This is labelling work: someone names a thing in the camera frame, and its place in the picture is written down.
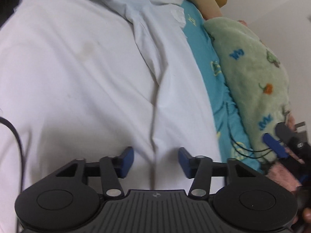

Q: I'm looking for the thin black cable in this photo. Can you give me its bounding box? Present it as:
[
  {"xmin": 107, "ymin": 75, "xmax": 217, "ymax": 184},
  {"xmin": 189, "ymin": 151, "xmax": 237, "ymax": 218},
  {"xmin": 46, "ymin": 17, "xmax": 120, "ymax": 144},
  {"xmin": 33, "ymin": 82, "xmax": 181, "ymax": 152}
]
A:
[{"xmin": 225, "ymin": 101, "xmax": 277, "ymax": 161}]

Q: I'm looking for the teal printed bedsheet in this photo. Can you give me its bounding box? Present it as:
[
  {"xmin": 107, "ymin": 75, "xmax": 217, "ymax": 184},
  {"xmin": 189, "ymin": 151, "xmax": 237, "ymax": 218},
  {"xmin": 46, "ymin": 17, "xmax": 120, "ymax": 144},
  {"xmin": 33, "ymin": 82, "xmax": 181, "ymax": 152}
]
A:
[{"xmin": 143, "ymin": 0, "xmax": 268, "ymax": 173}]

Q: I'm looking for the thick black cable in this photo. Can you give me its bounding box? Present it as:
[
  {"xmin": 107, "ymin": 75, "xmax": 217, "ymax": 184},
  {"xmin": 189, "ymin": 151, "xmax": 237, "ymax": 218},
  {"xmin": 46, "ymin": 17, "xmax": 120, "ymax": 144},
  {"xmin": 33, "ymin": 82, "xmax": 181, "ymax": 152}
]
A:
[{"xmin": 0, "ymin": 117, "xmax": 28, "ymax": 231}]

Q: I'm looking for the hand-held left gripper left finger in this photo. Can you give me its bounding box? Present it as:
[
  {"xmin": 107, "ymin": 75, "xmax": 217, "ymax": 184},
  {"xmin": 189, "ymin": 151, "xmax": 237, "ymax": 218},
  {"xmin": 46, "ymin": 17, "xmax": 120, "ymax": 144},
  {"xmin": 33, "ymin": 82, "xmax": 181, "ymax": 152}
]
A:
[{"xmin": 55, "ymin": 147, "xmax": 135, "ymax": 198}]

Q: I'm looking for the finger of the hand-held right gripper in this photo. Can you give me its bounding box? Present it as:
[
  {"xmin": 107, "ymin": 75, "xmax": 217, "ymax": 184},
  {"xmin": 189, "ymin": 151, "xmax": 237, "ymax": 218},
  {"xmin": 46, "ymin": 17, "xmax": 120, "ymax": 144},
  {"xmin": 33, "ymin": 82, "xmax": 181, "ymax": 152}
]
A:
[
  {"xmin": 275, "ymin": 122, "xmax": 295, "ymax": 146},
  {"xmin": 263, "ymin": 133, "xmax": 289, "ymax": 160}
]

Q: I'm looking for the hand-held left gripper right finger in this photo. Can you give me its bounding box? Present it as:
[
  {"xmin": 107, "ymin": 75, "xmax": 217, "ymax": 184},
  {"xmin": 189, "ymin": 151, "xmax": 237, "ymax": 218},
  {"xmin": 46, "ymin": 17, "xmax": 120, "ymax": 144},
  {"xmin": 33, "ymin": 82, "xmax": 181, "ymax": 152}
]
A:
[{"xmin": 178, "ymin": 147, "xmax": 256, "ymax": 198}]

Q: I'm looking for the white t-shirt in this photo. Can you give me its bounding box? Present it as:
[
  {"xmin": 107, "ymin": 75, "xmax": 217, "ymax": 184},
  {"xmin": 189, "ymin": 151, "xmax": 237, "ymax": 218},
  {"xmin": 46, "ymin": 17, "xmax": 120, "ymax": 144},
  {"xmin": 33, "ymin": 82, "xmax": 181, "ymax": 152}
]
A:
[{"xmin": 0, "ymin": 0, "xmax": 223, "ymax": 233}]

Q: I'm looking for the person's right forearm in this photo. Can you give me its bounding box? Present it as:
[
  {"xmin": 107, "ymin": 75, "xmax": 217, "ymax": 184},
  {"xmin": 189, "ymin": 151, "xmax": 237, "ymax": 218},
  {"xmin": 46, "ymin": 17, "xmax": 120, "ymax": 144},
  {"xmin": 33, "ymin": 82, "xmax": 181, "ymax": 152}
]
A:
[{"xmin": 265, "ymin": 161, "xmax": 302, "ymax": 191}]

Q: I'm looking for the person's arm grey sleeve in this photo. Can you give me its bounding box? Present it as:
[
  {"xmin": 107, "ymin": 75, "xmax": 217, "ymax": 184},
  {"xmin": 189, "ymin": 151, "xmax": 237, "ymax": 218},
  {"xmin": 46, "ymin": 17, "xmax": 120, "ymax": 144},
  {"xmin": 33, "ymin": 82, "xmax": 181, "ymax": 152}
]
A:
[{"xmin": 160, "ymin": 0, "xmax": 223, "ymax": 21}]

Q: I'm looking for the green printed fleece blanket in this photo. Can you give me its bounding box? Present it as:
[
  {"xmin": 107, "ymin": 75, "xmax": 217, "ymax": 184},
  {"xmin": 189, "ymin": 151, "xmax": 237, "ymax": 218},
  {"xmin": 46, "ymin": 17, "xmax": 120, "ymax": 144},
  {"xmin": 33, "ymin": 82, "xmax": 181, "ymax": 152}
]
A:
[{"xmin": 204, "ymin": 17, "xmax": 292, "ymax": 163}]

